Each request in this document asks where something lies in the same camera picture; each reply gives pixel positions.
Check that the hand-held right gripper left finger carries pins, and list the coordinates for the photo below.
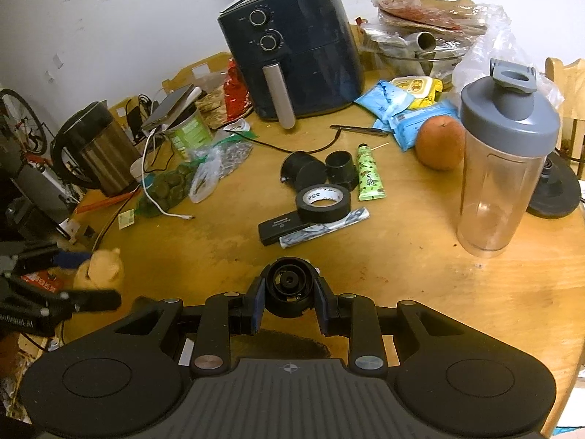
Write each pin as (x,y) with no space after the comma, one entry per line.
(258,304)

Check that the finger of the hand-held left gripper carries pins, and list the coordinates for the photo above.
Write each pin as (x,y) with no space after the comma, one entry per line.
(73,259)
(96,300)

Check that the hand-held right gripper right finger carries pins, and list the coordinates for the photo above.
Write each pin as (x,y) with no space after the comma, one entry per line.
(321,306)

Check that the tan bear toy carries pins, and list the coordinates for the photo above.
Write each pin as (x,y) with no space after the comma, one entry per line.
(103,267)

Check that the round black camera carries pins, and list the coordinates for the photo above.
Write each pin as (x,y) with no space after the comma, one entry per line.
(290,283)

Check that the black card reader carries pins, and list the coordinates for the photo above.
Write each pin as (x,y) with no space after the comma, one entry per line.
(279,231)

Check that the silver foil packet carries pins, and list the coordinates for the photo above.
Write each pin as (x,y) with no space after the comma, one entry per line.
(347,219)

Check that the black tape roll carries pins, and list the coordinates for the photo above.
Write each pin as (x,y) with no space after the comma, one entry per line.
(320,212)

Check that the large black cylinder adapter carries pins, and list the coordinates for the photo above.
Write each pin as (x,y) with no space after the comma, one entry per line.
(306,171)

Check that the orange flat strip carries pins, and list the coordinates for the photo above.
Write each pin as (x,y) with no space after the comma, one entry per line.
(105,201)

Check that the small green sachet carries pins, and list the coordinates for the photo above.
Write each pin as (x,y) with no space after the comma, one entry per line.
(126,218)

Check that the grey machine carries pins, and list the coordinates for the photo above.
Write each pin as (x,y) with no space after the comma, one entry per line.
(41,192)

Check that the steel electric kettle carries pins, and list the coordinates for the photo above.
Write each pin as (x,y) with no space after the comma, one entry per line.
(100,155)

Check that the small white bottle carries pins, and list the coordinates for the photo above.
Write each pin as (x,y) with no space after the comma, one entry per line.
(137,169)

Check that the net bag of green discs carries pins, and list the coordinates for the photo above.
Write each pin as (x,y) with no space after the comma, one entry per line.
(171,187)

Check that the bicycle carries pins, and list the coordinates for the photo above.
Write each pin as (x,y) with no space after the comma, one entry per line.
(32,135)

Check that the green hand cream tube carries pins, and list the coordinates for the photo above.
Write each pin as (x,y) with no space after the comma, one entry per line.
(370,178)

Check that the small black cylinder adapter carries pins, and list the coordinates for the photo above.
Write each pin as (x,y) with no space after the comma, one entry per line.
(342,169)

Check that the plastic bag of seeds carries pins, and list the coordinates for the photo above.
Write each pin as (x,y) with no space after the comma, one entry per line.
(228,155)

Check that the black charger plug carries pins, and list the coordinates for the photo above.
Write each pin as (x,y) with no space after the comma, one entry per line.
(135,116)

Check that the wooden toothpick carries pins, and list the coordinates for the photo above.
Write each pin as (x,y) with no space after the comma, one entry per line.
(380,147)

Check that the green cup noodles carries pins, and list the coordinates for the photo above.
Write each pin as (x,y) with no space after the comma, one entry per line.
(189,135)

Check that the white foil lid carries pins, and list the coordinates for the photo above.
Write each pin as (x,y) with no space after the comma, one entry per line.
(237,125)

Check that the grey phone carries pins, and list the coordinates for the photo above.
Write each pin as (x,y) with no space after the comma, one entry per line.
(169,107)

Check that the black pen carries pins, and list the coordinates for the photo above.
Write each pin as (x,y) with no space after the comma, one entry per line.
(361,129)

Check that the small blue packet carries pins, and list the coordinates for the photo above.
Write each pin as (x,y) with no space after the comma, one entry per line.
(384,124)

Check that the orange fruit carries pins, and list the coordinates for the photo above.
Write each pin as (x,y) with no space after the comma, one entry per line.
(438,144)

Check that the blue wet wipes packet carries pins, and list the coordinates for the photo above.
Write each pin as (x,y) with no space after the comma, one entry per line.
(411,123)

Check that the brown speckled packet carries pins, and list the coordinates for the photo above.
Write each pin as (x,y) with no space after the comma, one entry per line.
(212,105)

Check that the clear shaker bottle grey lid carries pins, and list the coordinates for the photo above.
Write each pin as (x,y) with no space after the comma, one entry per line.
(493,192)

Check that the red snack bag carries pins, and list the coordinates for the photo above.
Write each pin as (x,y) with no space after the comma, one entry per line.
(235,96)

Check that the light blue packet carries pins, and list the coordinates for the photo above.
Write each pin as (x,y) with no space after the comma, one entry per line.
(381,98)

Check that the wooden chair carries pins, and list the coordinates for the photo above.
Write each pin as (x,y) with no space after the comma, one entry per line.
(569,100)
(201,66)

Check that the yellow packet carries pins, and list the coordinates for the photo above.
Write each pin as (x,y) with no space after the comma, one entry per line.
(418,89)

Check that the dark blue air fryer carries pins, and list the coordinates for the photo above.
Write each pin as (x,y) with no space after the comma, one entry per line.
(311,55)

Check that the glass bowl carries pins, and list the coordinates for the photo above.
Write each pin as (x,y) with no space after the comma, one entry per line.
(402,66)

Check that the black round stand base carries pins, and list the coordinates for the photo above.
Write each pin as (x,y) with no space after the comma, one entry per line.
(555,192)

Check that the cardboard tube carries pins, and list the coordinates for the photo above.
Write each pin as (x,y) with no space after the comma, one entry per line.
(425,41)

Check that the plastic wrapped flatbread stack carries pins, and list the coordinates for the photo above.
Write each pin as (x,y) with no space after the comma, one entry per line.
(411,16)

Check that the clear plastic bag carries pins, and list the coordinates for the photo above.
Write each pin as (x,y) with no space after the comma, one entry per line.
(489,45)

